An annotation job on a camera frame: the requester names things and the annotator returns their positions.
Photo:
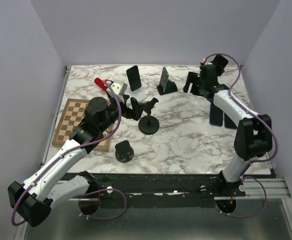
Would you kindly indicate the small black stand brown base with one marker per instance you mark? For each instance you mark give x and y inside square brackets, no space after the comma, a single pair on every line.
[124,152]

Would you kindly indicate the black wedge phone stand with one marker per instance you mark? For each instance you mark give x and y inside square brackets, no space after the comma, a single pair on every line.
[171,87]

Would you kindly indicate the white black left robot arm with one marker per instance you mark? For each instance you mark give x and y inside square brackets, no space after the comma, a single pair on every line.
[35,197]

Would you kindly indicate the wooden chessboard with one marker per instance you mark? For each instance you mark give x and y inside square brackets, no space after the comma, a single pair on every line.
[72,115]

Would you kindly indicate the silver folding phone stand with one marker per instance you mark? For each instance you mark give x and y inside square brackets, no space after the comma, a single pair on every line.
[138,94]

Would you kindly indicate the black phone on silver stand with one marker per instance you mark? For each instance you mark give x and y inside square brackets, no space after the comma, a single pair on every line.
[134,78]

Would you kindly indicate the blue phone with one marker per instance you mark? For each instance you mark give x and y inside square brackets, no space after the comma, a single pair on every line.
[216,116]

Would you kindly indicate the red handle silver microphone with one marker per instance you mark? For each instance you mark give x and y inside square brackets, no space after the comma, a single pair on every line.
[101,84]

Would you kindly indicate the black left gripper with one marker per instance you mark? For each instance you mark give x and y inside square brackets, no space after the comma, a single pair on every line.
[134,113]

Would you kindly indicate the black round base clamp stand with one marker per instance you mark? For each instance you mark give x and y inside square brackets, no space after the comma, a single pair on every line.
[149,125]

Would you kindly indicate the teal phone with dark screen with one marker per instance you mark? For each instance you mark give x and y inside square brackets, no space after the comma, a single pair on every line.
[164,79]

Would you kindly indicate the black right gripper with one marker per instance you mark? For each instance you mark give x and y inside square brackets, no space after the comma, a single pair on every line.
[192,77]

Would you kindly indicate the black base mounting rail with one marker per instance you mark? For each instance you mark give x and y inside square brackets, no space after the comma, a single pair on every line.
[148,191]

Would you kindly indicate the aluminium strip table left edge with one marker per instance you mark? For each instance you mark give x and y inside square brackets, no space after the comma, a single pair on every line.
[55,116]

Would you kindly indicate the aluminium extrusion rail right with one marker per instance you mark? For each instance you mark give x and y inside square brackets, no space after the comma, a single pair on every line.
[255,189]

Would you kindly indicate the purple phone with dark screen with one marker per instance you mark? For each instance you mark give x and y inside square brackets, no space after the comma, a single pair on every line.
[228,122]

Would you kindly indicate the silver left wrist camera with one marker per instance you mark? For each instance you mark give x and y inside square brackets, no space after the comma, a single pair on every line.
[119,89]

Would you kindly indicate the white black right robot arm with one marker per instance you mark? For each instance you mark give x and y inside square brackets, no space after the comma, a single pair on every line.
[253,137]

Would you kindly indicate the black clamp stand far right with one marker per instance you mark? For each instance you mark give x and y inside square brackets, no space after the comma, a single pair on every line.
[219,78]

